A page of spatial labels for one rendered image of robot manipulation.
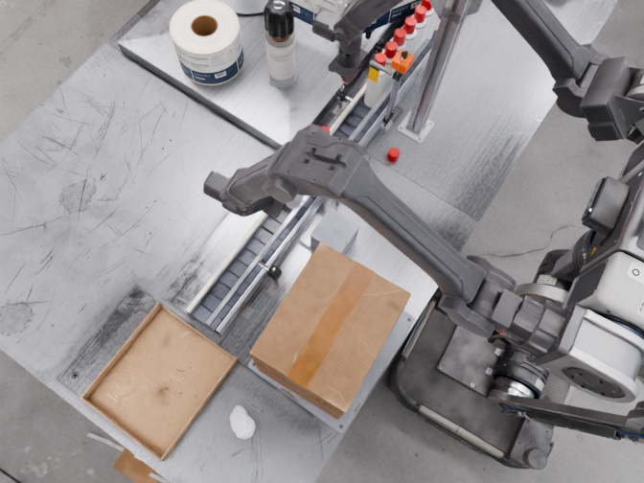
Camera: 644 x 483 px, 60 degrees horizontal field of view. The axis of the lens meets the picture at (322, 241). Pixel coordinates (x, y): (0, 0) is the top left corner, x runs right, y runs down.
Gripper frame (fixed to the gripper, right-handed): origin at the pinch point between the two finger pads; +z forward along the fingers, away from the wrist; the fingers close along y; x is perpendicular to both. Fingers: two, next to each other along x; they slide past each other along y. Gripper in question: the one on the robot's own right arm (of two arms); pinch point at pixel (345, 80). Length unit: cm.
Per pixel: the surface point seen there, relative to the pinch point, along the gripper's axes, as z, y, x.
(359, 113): 13.8, -1.9, 5.2
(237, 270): 14, 59, 5
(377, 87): 3.3, -5.6, 7.5
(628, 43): 101, -175, 73
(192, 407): 19, 94, 16
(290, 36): -4.7, -0.2, -18.9
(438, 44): -20.3, -8.7, 19.8
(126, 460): 102, 127, -8
